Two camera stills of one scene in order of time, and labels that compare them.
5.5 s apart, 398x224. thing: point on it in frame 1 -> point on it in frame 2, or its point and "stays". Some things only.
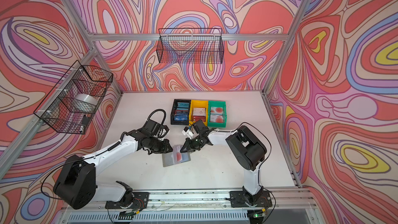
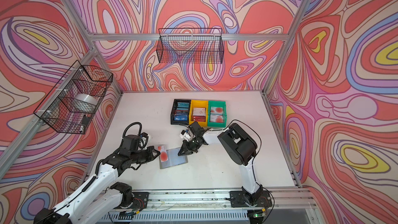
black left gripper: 166,144 -> 148,156
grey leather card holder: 176,157 stays
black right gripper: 189,147 stays
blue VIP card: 180,117 stays
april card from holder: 177,157 -> 163,155
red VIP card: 196,118 stays
